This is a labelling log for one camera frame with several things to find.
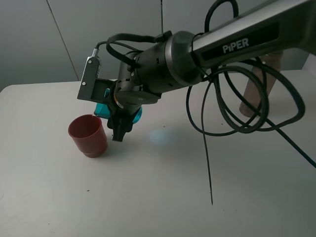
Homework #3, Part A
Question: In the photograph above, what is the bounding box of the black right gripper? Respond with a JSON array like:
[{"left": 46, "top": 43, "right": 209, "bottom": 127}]
[{"left": 107, "top": 79, "right": 162, "bottom": 142}]

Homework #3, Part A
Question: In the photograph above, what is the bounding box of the teal translucent plastic cup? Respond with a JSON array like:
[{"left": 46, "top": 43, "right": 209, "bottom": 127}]
[{"left": 91, "top": 86, "right": 142, "bottom": 124}]

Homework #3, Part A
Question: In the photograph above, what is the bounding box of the smoky translucent plastic bottle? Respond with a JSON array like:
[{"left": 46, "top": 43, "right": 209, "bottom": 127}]
[{"left": 239, "top": 51, "right": 283, "bottom": 118}]

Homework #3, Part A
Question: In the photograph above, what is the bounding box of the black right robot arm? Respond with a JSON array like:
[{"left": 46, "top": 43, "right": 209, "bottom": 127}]
[{"left": 106, "top": 0, "right": 316, "bottom": 141}]

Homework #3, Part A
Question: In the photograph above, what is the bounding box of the red plastic cup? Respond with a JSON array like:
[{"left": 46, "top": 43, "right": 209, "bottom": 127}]
[{"left": 68, "top": 115, "right": 108, "bottom": 158}]

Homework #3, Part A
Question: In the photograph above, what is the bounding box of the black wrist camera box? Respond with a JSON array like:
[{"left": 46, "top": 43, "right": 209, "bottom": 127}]
[{"left": 77, "top": 56, "right": 116, "bottom": 105}]

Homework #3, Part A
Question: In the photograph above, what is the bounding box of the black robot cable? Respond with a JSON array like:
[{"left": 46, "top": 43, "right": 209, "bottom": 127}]
[{"left": 91, "top": 0, "right": 316, "bottom": 205}]

